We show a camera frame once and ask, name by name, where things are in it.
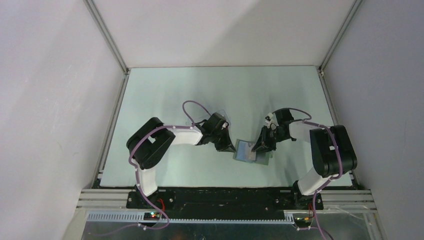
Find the white slotted cable duct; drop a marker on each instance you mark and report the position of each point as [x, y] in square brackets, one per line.
[142, 217]

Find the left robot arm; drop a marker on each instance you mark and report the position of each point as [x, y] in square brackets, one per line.
[148, 145]

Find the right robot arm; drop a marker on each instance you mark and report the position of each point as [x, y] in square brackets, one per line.
[332, 152]

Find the aluminium frame post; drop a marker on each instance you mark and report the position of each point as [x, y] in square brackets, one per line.
[106, 34]
[339, 35]

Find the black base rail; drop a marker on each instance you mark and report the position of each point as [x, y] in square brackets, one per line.
[227, 203]

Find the left aluminium frame post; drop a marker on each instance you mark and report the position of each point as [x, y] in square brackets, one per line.
[106, 34]

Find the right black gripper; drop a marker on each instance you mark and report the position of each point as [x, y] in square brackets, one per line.
[263, 144]

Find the right controller board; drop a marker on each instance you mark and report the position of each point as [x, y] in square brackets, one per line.
[303, 223]

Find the right aluminium frame post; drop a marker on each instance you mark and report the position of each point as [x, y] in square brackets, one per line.
[339, 35]

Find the left controller board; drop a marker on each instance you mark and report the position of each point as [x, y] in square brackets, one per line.
[152, 216]

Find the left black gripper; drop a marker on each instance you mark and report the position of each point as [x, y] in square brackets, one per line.
[226, 146]

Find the blue card wallet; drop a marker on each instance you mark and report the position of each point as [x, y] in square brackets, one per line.
[245, 154]

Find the controller board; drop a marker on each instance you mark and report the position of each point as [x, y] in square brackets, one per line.
[152, 216]
[303, 223]

